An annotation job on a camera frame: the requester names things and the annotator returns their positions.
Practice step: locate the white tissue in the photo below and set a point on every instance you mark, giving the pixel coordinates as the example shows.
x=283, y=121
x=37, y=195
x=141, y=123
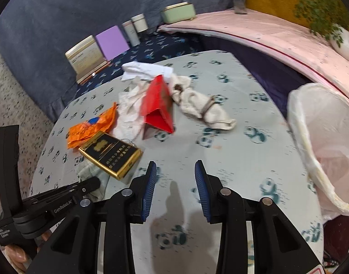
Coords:
x=130, y=120

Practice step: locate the navy palm print cloth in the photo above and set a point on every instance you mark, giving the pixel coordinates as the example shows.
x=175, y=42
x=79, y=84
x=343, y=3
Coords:
x=158, y=47

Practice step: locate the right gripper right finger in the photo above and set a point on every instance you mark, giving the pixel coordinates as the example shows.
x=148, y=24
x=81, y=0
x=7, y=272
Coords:
x=204, y=189

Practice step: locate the panda print tablecloth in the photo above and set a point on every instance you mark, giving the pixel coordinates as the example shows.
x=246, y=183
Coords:
x=256, y=159

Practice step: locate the beige sock with hairband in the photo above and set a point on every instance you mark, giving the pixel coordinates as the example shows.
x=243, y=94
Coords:
x=197, y=105

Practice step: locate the red paper box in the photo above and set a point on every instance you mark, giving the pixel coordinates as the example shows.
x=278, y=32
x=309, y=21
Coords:
x=157, y=109

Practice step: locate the purple notebook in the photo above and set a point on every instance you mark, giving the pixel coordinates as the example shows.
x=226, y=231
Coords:
x=112, y=42

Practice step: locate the small orange plastic wrapper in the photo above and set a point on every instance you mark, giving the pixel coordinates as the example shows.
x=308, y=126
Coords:
x=81, y=133

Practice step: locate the potted green plant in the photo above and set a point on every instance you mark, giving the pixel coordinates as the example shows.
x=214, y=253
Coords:
x=328, y=19

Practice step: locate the open book on stand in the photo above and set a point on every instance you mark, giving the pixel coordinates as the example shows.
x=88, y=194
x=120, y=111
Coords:
x=86, y=58

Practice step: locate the grey blue sofa cushion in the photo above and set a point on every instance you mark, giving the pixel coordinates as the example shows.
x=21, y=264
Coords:
x=36, y=34

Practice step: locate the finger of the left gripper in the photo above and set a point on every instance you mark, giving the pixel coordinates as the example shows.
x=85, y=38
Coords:
x=80, y=188
x=10, y=193

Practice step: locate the person's left hand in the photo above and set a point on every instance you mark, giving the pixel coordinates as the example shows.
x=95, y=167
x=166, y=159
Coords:
x=18, y=258

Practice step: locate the pink cloth covered shelf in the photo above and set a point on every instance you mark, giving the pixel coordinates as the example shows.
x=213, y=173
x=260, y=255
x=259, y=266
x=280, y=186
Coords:
x=287, y=42

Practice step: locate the white jar with lid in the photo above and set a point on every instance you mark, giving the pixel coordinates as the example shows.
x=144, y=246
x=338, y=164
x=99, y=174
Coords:
x=140, y=23

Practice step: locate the black gold cigarette box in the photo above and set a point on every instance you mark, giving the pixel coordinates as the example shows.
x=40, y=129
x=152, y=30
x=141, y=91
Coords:
x=112, y=155

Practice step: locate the tall white bottle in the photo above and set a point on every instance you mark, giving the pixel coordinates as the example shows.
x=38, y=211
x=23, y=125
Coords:
x=131, y=33

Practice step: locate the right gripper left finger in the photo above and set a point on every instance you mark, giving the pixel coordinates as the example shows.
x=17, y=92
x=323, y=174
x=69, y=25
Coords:
x=151, y=178

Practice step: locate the grey cloth pouch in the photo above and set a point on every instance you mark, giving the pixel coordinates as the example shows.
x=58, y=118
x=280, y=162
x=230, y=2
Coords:
x=86, y=170

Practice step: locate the green tissue box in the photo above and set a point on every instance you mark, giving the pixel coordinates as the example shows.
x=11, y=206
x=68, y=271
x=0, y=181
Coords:
x=178, y=12

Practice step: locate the white lined trash bin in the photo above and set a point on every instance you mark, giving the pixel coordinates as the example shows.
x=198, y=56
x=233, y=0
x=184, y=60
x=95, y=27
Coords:
x=319, y=120

